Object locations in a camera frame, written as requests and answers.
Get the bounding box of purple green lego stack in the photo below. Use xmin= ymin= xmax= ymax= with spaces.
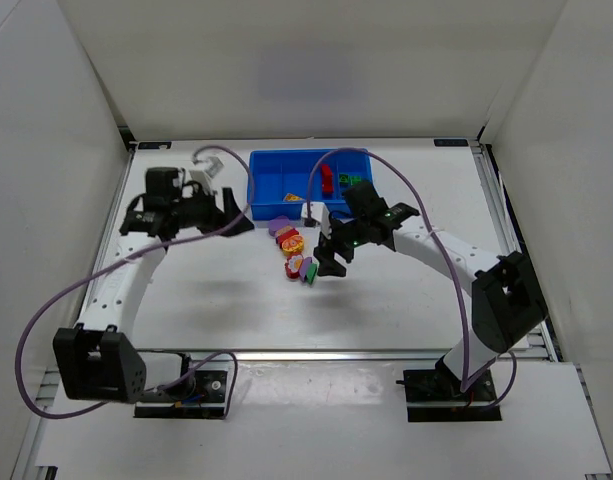
xmin=298 ymin=256 xmax=318 ymax=285

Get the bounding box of purple cable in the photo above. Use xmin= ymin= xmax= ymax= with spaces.
xmin=14 ymin=144 xmax=257 ymax=420
xmin=305 ymin=146 xmax=518 ymax=409

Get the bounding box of aluminium frame rail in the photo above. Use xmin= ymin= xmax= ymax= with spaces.
xmin=151 ymin=346 xmax=555 ymax=362

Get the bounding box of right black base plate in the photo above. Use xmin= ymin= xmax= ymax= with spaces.
xmin=395 ymin=370 xmax=502 ymax=423

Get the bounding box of yellow orange butterfly lego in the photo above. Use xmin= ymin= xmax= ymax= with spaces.
xmin=280 ymin=235 xmax=304 ymax=258

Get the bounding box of red 2x4 lego brick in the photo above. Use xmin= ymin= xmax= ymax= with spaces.
xmin=322 ymin=183 xmax=334 ymax=198

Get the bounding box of red half-round lego brick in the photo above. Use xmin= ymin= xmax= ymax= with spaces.
xmin=276 ymin=229 xmax=299 ymax=246

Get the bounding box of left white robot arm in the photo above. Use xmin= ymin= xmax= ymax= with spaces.
xmin=53 ymin=157 xmax=254 ymax=404

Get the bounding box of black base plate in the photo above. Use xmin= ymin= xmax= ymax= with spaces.
xmin=395 ymin=370 xmax=502 ymax=423
xmin=133 ymin=351 xmax=239 ymax=420

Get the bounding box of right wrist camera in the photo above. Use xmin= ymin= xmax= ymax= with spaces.
xmin=301 ymin=202 xmax=332 ymax=239

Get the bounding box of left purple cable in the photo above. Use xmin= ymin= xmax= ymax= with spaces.
xmin=14 ymin=144 xmax=257 ymax=420

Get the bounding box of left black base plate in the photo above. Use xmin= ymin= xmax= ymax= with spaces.
xmin=133 ymin=351 xmax=239 ymax=420

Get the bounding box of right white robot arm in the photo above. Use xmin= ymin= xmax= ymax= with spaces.
xmin=302 ymin=181 xmax=547 ymax=393

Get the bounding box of purple butterfly lego brick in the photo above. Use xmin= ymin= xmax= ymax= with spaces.
xmin=275 ymin=225 xmax=296 ymax=240

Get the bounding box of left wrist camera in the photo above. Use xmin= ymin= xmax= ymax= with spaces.
xmin=189 ymin=155 xmax=224 ymax=195

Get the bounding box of purple rounded lego brick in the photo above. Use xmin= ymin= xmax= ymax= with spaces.
xmin=267 ymin=215 xmax=292 ymax=237

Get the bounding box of blue divided plastic bin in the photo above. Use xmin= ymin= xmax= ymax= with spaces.
xmin=248 ymin=149 xmax=372 ymax=221

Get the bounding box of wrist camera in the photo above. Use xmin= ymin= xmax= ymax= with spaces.
xmin=301 ymin=202 xmax=332 ymax=239
xmin=189 ymin=155 xmax=224 ymax=195

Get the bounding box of red flower lego brick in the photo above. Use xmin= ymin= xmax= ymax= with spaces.
xmin=284 ymin=253 xmax=304 ymax=280

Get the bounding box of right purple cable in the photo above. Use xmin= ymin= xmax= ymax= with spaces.
xmin=305 ymin=146 xmax=518 ymax=409

